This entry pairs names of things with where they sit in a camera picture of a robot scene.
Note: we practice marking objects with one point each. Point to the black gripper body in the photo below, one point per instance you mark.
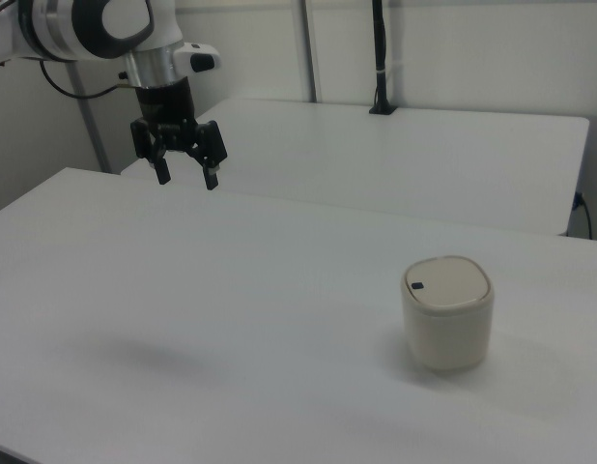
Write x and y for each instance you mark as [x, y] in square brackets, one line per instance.
[165, 104]

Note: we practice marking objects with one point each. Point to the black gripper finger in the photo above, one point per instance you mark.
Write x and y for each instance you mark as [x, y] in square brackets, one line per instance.
[161, 169]
[212, 150]

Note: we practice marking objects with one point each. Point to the cream trash bin with lid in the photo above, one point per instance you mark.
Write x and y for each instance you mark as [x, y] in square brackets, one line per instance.
[446, 324]

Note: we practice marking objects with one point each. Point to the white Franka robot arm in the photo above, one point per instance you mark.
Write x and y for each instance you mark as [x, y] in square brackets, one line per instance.
[81, 29]

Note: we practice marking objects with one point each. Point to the black clamped pole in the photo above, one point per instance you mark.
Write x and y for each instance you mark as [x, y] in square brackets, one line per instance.
[380, 63]

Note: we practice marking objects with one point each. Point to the grey aluminium wall post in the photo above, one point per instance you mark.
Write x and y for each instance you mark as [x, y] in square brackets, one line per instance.
[88, 125]
[310, 48]

